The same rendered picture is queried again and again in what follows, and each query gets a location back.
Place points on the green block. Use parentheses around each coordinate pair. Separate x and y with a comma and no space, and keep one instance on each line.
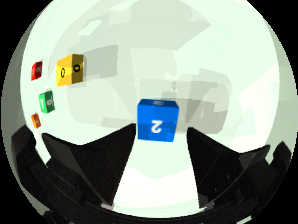
(46,102)

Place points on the blue block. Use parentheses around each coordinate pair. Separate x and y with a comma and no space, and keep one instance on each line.
(157,119)

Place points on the yellow block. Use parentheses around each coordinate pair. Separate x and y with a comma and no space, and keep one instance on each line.
(69,70)

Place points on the red block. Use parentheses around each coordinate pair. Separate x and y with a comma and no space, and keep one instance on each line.
(36,70)

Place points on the orange block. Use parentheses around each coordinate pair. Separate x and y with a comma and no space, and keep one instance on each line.
(35,120)

